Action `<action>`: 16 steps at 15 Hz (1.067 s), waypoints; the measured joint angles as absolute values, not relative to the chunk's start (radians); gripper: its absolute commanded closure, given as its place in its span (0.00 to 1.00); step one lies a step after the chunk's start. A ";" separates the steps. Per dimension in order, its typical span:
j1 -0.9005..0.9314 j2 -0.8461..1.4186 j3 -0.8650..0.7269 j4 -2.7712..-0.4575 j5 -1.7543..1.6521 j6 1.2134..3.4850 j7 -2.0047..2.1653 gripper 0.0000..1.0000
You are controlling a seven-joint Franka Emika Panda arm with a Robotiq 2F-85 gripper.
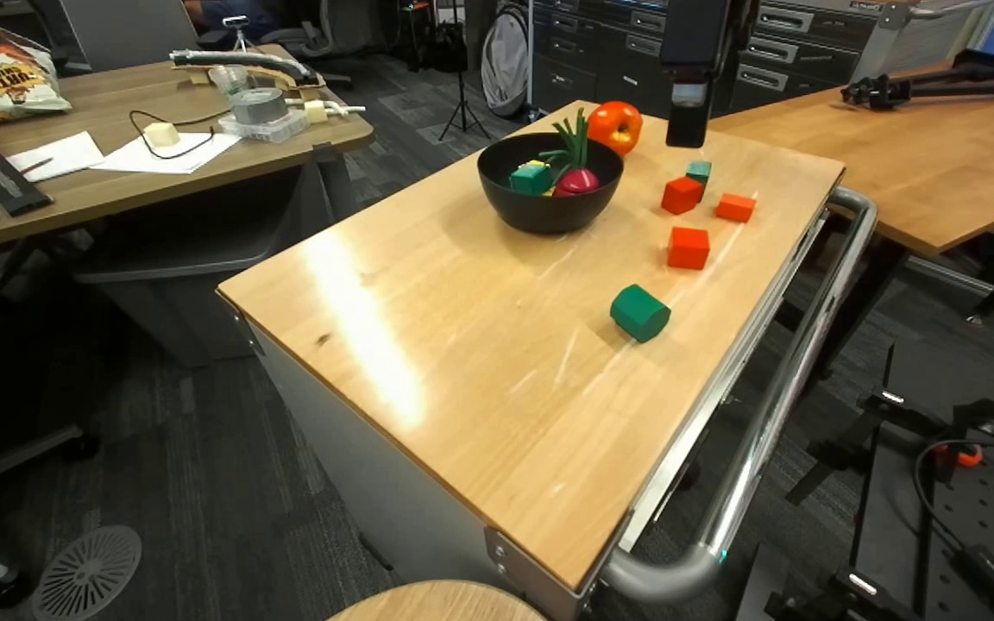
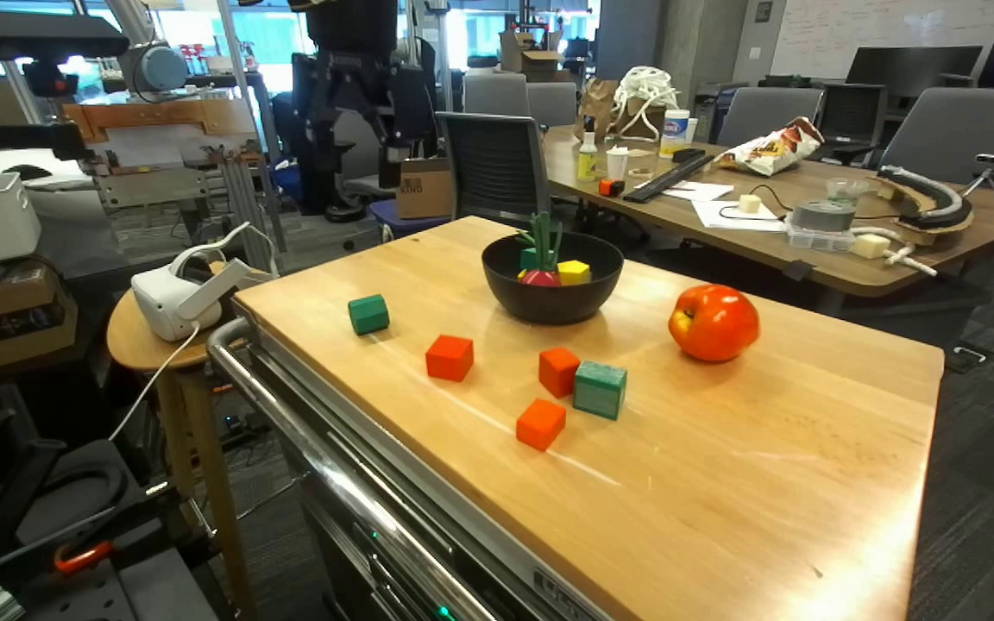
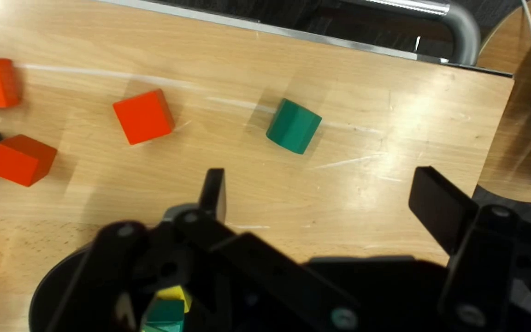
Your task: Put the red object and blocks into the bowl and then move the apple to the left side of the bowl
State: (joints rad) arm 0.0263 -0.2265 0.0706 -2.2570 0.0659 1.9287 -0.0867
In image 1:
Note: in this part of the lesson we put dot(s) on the orange clamp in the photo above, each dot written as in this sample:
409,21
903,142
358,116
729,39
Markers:
960,458

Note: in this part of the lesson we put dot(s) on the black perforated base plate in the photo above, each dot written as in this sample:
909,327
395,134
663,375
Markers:
981,541

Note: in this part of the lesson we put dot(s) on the black tripod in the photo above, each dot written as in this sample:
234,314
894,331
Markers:
934,84

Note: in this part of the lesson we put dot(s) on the black bowl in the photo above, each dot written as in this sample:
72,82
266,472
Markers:
544,215

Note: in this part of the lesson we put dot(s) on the black stand frame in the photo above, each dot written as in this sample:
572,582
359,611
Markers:
888,400

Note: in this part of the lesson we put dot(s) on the round wooden stool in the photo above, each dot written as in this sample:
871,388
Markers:
440,604

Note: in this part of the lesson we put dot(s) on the large wooden table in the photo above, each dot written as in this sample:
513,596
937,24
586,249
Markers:
957,160

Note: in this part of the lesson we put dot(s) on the white paper sheet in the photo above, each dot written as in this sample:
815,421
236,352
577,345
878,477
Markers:
170,152
51,155

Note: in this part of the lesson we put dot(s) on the red radish toy green leaves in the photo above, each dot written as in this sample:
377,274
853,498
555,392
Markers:
577,185

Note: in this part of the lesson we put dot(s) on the small white object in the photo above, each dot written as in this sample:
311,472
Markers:
159,134

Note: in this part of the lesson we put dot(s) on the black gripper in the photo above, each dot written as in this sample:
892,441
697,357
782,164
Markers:
697,39

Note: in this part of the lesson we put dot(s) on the grey office chair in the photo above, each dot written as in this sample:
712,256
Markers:
131,30

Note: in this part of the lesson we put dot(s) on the teal wooden block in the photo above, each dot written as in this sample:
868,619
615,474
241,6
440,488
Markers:
700,169

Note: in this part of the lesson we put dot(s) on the metal tool cart body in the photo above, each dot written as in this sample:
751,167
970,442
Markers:
346,461

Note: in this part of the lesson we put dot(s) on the snack chip bag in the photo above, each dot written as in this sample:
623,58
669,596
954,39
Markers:
10,77

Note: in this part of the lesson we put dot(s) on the round perforated floor disc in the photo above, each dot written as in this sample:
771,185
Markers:
85,575

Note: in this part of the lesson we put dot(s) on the curved black headband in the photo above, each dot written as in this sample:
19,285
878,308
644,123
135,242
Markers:
242,62

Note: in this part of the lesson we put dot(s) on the orange wooden block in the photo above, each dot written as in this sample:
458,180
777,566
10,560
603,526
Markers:
683,196
736,207
687,249

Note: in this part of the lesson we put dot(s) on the white power adapter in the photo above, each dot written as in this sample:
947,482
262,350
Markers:
330,107

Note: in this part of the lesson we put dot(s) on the round standing fan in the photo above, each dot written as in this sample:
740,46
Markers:
504,46

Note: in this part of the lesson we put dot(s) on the small green wooden block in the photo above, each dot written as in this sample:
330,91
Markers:
641,313
530,178

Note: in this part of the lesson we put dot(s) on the grey plastic bin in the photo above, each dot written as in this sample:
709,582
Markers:
922,30

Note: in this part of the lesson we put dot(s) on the wooden office desk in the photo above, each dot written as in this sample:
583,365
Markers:
173,192

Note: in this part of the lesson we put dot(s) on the black drawer cabinets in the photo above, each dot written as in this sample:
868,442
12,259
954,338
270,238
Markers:
603,46

